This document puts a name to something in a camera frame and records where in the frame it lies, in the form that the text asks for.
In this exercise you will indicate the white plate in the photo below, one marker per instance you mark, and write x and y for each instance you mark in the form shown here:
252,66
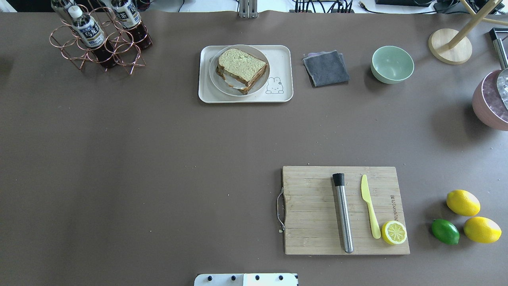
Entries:
231,86

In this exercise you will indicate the plain bread slice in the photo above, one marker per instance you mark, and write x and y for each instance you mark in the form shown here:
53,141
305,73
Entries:
241,66

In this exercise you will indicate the cream rabbit tray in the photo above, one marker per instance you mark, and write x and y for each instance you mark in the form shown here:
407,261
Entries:
278,88

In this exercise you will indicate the steel muddler black tip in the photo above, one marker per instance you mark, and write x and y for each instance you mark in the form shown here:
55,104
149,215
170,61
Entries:
339,182

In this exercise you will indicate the wooden cutting board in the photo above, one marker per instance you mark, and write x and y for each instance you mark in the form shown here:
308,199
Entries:
311,209

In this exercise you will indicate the grey folded cloth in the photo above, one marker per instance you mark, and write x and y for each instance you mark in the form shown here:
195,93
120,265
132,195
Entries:
326,68

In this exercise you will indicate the yellow plastic knife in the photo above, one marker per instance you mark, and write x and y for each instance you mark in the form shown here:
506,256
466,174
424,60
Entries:
366,196

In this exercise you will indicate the green bowl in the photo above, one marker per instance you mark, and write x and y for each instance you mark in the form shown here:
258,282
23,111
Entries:
391,65

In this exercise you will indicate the half lemon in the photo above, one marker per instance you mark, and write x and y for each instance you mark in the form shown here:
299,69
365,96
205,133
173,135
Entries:
393,232

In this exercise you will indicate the dark drink bottle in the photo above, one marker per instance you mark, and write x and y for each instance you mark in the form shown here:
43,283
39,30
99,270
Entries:
61,8
128,16
92,36

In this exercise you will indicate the green lime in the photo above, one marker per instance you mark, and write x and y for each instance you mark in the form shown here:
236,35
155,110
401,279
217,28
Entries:
445,231

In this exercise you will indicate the yellow lemon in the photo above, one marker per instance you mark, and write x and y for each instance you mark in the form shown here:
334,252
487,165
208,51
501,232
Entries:
482,230
463,203

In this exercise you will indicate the wooden mug tree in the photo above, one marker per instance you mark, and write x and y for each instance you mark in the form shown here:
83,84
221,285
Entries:
453,47

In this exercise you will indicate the pink ice bowl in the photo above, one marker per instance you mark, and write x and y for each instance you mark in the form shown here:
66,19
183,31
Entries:
487,103

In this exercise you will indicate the metal ice scoop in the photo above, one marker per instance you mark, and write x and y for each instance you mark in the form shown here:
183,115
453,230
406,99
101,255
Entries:
497,36

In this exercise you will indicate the aluminium frame post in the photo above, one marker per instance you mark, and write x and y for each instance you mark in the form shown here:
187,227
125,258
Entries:
248,9

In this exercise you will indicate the white pedestal column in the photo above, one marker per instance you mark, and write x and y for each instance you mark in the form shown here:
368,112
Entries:
247,279

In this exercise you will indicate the copper wire bottle rack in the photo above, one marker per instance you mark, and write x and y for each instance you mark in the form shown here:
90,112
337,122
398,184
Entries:
112,34

